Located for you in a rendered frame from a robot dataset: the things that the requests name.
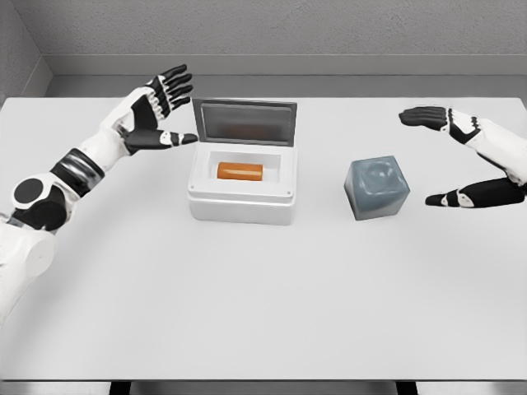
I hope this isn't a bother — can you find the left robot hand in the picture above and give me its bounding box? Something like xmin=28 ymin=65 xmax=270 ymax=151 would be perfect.
xmin=100 ymin=63 xmax=199 ymax=156

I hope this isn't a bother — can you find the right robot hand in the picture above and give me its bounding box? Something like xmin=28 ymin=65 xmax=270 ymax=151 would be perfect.
xmin=397 ymin=105 xmax=527 ymax=208

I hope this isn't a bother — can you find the grey hinged box lid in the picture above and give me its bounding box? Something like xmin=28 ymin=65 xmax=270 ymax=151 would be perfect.
xmin=191 ymin=96 xmax=299 ymax=148

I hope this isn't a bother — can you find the orange cylinder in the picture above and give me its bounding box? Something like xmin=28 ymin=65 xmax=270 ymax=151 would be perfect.
xmin=216 ymin=161 xmax=264 ymax=182

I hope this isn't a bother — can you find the grey-blue cube block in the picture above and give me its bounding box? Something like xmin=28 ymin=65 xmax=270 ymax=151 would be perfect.
xmin=343 ymin=155 xmax=411 ymax=222

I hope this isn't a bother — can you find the white box base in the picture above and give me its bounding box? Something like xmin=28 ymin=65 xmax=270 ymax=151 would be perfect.
xmin=187 ymin=141 xmax=299 ymax=227

